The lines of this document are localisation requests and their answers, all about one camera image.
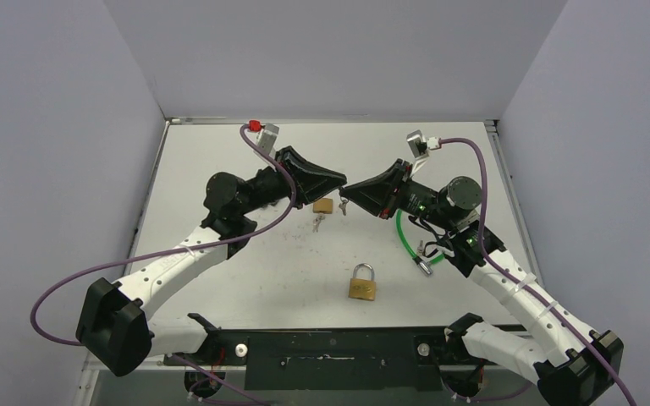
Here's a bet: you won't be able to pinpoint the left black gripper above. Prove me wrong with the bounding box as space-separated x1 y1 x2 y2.
237 146 347 216

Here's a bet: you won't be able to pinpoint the brass padlock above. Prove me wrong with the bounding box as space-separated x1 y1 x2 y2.
312 198 333 215
348 263 377 301

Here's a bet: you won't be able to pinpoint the padlock keys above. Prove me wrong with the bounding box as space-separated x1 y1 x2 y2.
339 198 349 216
312 213 327 233

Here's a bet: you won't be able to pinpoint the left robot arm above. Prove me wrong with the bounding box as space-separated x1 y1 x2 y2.
76 146 347 376

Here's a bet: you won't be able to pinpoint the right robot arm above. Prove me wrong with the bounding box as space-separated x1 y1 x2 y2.
339 160 624 405

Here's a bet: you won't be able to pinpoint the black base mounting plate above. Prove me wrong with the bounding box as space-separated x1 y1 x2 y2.
181 326 498 391

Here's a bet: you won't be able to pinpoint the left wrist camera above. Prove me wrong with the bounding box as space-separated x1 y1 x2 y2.
247 120 279 159

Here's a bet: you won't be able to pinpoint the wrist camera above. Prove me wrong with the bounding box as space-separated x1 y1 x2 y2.
247 120 279 159
406 130 442 177

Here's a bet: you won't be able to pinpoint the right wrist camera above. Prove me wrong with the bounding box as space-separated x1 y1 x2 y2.
406 130 442 177

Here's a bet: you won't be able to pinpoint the green cable lock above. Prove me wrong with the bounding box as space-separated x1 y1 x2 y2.
394 211 445 277

